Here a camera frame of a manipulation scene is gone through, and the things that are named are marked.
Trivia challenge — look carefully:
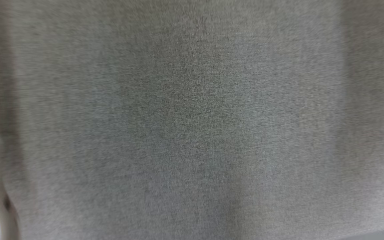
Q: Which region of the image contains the grey fabric sofa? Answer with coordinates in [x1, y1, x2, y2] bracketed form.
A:
[0, 0, 384, 240]

